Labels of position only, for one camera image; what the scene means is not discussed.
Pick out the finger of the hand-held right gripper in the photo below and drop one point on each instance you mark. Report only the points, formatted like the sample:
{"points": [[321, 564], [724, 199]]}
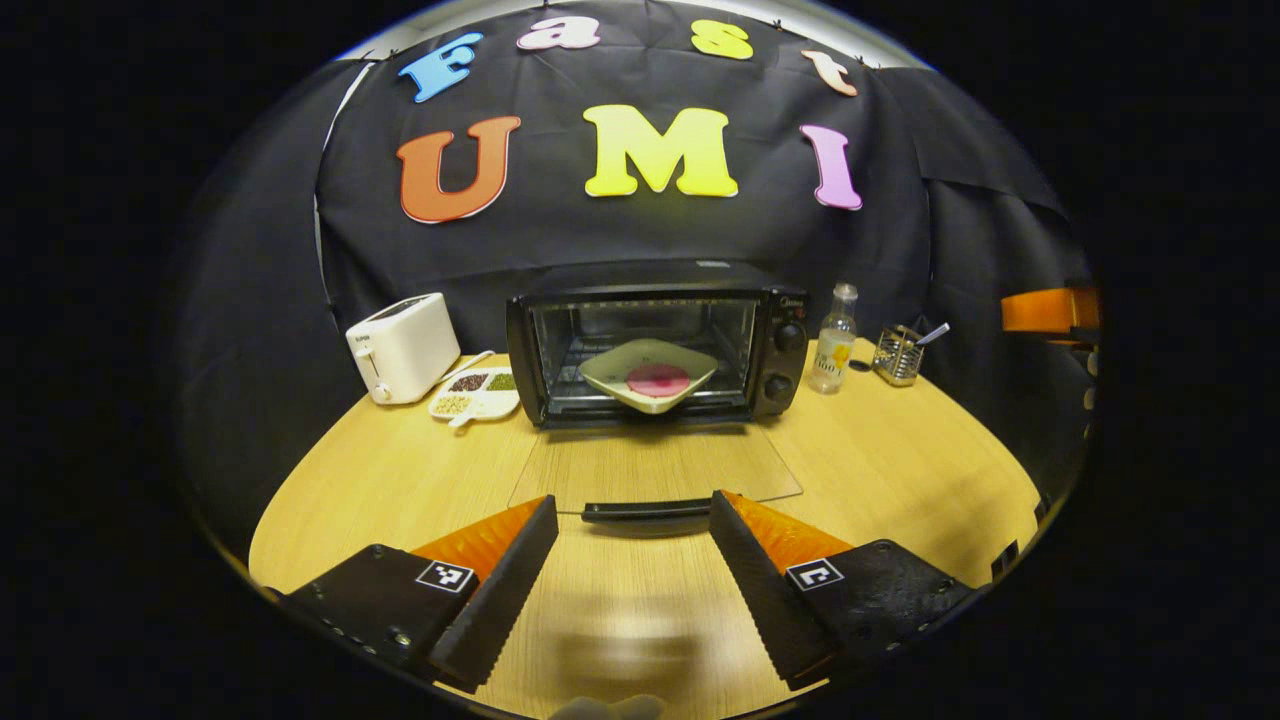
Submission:
{"points": [[1045, 310]]}

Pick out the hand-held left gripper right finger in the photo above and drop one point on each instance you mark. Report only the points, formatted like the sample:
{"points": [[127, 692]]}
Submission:
{"points": [[760, 585]]}

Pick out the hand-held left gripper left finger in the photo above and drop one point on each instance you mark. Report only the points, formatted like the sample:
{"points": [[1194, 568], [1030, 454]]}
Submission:
{"points": [[510, 585]]}

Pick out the pink meat slice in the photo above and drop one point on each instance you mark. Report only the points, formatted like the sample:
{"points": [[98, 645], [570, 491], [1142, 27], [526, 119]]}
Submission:
{"points": [[658, 380]]}

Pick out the cream square plate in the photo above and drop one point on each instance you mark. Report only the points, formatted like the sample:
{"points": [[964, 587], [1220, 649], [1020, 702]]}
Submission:
{"points": [[605, 375]]}

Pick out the black electric oven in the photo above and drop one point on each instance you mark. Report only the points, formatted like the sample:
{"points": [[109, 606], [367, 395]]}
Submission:
{"points": [[780, 340]]}

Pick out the metal mesh holder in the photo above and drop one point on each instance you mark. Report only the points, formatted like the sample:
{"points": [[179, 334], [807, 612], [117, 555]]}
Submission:
{"points": [[897, 358]]}

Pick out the white divided snack dish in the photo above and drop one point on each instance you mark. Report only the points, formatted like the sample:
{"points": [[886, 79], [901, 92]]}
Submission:
{"points": [[480, 398]]}

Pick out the clear glass bottle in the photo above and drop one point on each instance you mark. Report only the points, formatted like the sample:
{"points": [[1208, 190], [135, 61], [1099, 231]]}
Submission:
{"points": [[832, 345]]}

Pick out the white toaster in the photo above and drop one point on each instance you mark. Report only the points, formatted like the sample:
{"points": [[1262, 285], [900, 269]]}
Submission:
{"points": [[405, 345]]}

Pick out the black backdrop cloth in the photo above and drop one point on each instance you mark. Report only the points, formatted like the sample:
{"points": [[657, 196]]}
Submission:
{"points": [[640, 240]]}

